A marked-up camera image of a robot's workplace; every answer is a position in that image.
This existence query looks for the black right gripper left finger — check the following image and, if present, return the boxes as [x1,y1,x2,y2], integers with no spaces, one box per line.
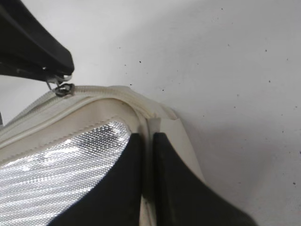
[50,133,143,226]

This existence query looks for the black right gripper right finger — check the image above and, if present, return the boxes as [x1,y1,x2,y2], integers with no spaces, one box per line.
[153,133,256,226]

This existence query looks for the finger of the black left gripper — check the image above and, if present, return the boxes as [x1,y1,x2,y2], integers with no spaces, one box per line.
[0,0,74,82]

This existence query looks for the cream insulated lunch bag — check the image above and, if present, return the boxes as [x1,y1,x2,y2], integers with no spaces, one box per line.
[0,85,189,226]

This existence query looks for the silver zipper pull ring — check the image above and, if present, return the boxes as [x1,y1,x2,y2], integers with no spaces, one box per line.
[46,74,75,97]

